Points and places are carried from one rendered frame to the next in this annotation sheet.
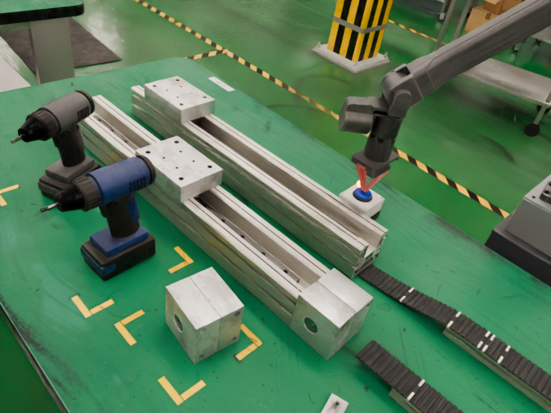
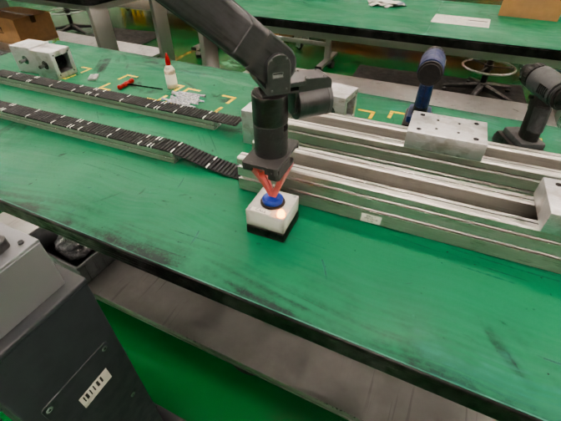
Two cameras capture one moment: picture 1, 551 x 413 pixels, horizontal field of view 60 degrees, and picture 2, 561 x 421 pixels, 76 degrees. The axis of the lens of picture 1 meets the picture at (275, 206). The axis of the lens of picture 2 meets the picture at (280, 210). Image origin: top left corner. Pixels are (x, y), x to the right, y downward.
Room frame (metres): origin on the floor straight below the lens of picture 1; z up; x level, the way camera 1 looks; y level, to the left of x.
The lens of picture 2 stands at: (1.44, -0.32, 1.28)
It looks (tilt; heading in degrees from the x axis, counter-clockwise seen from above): 40 degrees down; 166
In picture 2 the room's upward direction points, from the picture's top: straight up
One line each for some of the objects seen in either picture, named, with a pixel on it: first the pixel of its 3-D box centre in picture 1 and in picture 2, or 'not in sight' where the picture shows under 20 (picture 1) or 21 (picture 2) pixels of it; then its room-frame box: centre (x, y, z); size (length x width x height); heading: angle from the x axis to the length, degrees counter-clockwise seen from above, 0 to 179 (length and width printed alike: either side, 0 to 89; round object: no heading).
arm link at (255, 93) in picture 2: (384, 123); (273, 106); (0.92, -0.19, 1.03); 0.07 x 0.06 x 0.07; 98
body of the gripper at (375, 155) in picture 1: (378, 147); (270, 141); (0.92, -0.20, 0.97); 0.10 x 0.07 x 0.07; 142
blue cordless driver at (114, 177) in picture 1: (102, 223); (424, 91); (0.62, 0.30, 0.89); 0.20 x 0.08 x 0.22; 143
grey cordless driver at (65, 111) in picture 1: (56, 153); (526, 113); (0.79, 0.47, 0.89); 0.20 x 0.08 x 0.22; 164
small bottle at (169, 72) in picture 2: not in sight; (169, 70); (0.13, -0.37, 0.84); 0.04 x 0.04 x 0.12
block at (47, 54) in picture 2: not in sight; (51, 62); (-0.11, -0.80, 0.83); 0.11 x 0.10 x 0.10; 144
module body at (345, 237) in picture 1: (240, 162); (428, 205); (0.98, 0.11, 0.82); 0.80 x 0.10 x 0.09; 52
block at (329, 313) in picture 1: (334, 309); (263, 124); (0.57, -0.14, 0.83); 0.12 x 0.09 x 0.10; 142
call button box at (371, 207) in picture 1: (357, 206); (275, 210); (0.91, -0.19, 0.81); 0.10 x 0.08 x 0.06; 142
